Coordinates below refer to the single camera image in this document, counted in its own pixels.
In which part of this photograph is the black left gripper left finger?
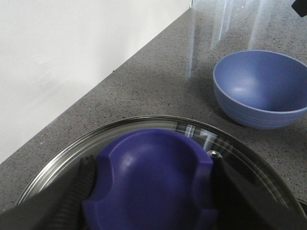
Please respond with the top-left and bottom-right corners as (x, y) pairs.
(0, 156), (96, 230)

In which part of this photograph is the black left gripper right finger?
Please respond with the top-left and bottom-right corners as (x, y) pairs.
(212, 157), (307, 230)

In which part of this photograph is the glass lid with blue knob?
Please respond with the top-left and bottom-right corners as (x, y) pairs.
(19, 116), (307, 230)

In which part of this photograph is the light blue ribbed bowl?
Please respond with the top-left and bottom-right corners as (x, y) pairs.
(213, 50), (307, 130)

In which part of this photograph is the black object at corner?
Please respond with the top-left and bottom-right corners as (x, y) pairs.
(291, 0), (307, 17)

